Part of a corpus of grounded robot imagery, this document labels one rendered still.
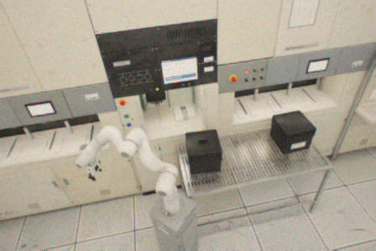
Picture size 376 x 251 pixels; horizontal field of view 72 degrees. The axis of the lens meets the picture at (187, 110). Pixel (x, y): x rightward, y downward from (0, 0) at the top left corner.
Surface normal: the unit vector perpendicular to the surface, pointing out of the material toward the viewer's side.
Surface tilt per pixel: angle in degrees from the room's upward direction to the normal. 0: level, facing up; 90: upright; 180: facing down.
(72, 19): 90
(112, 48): 90
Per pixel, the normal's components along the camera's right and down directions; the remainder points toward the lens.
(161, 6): 0.19, 0.62
